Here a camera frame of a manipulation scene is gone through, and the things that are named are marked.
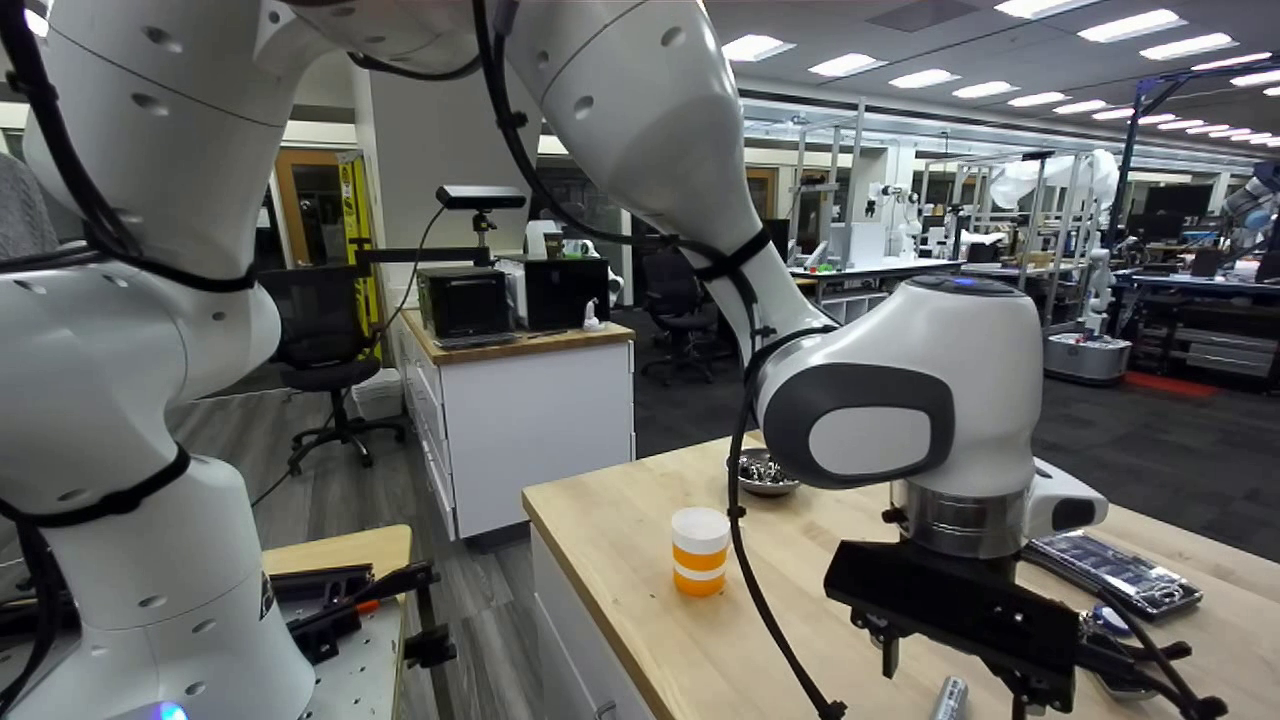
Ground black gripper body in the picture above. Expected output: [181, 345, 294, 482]
[854, 605, 1081, 680]

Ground black and silver pen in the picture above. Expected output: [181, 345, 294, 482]
[931, 674, 974, 720]

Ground key bunch with black fob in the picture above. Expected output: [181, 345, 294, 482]
[1078, 601, 1197, 705]

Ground black remote control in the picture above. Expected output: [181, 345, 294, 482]
[1024, 531, 1208, 623]

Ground orange jar with white lid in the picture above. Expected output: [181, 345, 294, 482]
[670, 503, 737, 601]

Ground small grey metal bowl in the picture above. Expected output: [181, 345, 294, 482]
[732, 449, 803, 503]

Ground white shelf unit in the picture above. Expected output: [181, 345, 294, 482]
[812, 279, 898, 334]

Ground white cabinet with wood top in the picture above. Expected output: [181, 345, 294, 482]
[387, 313, 642, 543]

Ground black equipment box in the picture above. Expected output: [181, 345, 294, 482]
[522, 252, 614, 334]

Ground black monitor box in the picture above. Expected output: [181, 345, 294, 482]
[411, 262, 522, 348]

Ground small wooden side table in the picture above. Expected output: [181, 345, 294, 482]
[257, 521, 422, 584]

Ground black office chair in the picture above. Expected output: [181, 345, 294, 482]
[243, 262, 407, 475]

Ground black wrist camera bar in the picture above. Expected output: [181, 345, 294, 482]
[821, 536, 1088, 632]

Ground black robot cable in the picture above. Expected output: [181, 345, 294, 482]
[471, 0, 854, 720]

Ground white background robot on pedestal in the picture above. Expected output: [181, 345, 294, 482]
[1041, 148, 1138, 389]

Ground black clamp mount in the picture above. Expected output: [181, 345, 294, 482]
[266, 560, 461, 674]

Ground black stereo camera on stand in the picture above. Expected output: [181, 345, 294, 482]
[431, 181, 531, 218]

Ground yellow door post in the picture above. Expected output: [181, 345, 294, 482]
[336, 153, 386, 364]

